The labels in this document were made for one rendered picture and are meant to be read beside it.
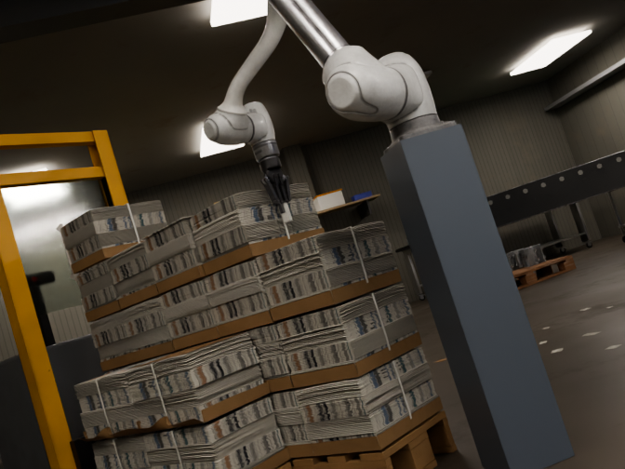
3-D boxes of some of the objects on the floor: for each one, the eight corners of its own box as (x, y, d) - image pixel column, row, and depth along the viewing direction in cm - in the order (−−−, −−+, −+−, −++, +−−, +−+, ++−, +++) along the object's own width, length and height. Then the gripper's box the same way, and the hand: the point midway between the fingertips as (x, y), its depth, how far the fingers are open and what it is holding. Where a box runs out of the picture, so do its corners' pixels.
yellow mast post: (191, 464, 346) (92, 129, 361) (180, 465, 352) (84, 136, 367) (204, 457, 353) (106, 129, 368) (194, 458, 359) (99, 136, 374)
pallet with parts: (523, 278, 835) (512, 250, 838) (578, 267, 752) (567, 235, 755) (440, 309, 775) (430, 278, 778) (491, 301, 693) (479, 266, 696)
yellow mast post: (74, 524, 297) (-34, 133, 311) (65, 524, 303) (-41, 140, 317) (93, 515, 304) (-15, 133, 318) (84, 515, 310) (-21, 140, 324)
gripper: (273, 162, 247) (293, 222, 245) (248, 164, 238) (269, 227, 236) (287, 154, 242) (308, 217, 240) (262, 156, 233) (283, 221, 231)
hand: (285, 212), depth 238 cm, fingers closed
